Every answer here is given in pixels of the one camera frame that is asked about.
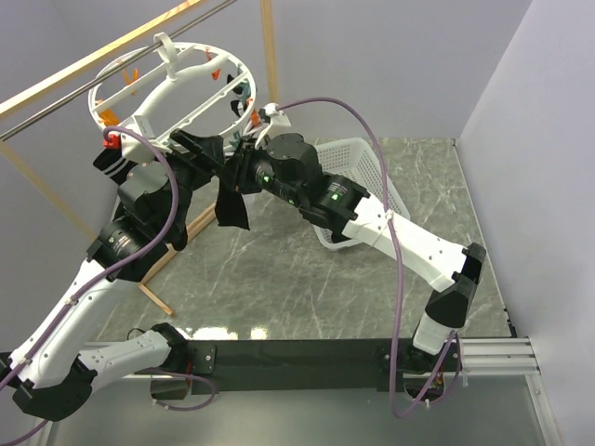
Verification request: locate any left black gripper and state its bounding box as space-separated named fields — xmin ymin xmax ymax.
xmin=140 ymin=128 xmax=226 ymax=237

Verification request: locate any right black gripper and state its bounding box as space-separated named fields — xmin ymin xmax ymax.
xmin=216 ymin=138 xmax=304 ymax=210

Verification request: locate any white round clip hanger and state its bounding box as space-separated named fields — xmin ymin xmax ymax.
xmin=87 ymin=33 xmax=257 ymax=147

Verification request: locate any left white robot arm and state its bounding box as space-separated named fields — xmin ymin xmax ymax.
xmin=1 ymin=126 xmax=201 ymax=421

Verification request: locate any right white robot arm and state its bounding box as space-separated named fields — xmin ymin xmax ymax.
xmin=216 ymin=134 xmax=486 ymax=371

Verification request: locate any white striped hanging sock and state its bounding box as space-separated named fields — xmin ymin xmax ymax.
xmin=223 ymin=131 xmax=252 ymax=157

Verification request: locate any black striped sock at left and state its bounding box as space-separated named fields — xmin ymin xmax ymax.
xmin=93 ymin=149 xmax=137 ymax=186

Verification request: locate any white plastic mesh basket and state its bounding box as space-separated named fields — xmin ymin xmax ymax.
xmin=312 ymin=138 xmax=410 ymax=251

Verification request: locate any metal hanging rod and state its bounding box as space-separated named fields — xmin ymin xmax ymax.
xmin=0 ymin=0 xmax=233 ymax=140

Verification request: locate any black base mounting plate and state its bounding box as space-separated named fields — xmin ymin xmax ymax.
xmin=185 ymin=338 xmax=466 ymax=396

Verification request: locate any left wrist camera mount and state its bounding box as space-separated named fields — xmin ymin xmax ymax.
xmin=103 ymin=114 xmax=155 ymax=164

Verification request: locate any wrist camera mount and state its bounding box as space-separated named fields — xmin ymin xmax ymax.
xmin=103 ymin=114 xmax=155 ymax=164
xmin=255 ymin=103 xmax=292 ymax=149

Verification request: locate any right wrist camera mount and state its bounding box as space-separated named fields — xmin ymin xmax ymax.
xmin=255 ymin=103 xmax=292 ymax=149

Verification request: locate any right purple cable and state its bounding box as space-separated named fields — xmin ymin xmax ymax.
xmin=278 ymin=96 xmax=464 ymax=419

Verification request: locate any purple cable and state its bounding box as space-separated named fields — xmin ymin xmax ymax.
xmin=0 ymin=127 xmax=219 ymax=446
xmin=278 ymin=96 xmax=464 ymax=419

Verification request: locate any wooden rack frame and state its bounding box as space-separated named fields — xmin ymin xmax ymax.
xmin=0 ymin=0 xmax=289 ymax=318

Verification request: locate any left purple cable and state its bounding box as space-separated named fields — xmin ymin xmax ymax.
xmin=0 ymin=127 xmax=219 ymax=446

